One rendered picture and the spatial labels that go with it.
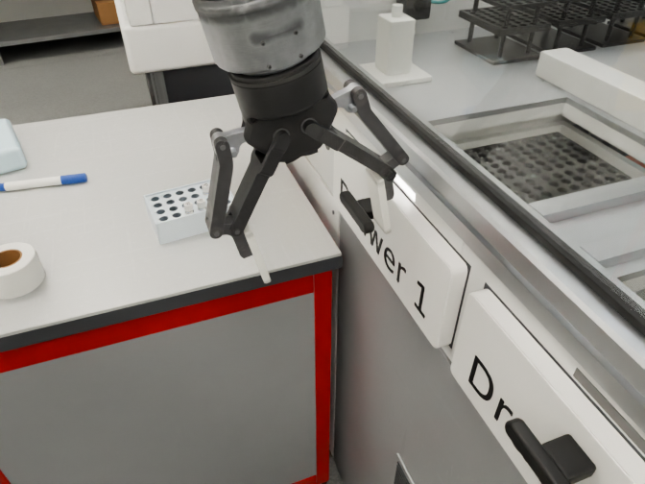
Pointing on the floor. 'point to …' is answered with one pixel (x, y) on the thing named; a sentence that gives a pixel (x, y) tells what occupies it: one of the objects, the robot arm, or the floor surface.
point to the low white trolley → (160, 315)
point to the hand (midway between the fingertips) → (322, 241)
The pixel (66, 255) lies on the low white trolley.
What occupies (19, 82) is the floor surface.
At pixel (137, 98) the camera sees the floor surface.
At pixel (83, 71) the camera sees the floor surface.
